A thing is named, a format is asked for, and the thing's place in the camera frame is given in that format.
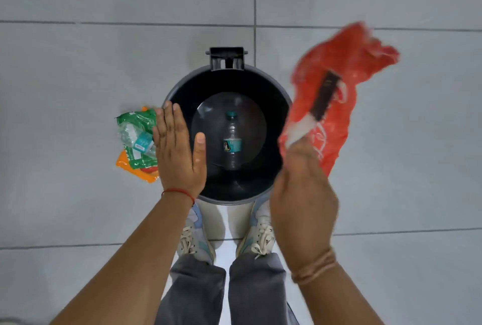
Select person's right hand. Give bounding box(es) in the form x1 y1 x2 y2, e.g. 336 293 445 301
269 136 339 273

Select crushed clear plastic bottle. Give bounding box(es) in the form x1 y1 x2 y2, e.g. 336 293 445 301
119 123 157 158

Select red plastic bag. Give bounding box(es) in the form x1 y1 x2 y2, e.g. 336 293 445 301
277 21 400 177

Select person's right white sneaker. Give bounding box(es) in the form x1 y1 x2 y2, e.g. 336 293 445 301
236 196 278 260

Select orange snack packet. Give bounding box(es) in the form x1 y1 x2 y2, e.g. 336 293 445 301
115 106 160 184

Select grey trousers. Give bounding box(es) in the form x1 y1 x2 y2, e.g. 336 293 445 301
154 252 300 325

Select person's left forearm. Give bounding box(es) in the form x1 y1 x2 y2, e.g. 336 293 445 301
50 191 195 325

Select person's right forearm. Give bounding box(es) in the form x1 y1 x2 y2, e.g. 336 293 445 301
295 263 385 325

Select round black trash bin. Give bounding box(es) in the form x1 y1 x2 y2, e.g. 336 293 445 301
161 46 294 206

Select green snack packet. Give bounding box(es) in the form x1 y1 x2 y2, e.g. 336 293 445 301
115 109 159 170

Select person's left hand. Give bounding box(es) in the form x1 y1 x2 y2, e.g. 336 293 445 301
152 101 208 200

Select person's left white sneaker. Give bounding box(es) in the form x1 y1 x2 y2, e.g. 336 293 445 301
176 204 216 265

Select red thread wrist band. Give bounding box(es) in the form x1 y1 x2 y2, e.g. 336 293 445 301
161 188 196 206

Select person's white sneaker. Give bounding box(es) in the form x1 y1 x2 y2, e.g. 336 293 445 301
176 204 216 265
236 196 278 260

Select pink thread wrist band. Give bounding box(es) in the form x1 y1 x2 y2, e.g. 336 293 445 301
291 247 338 286

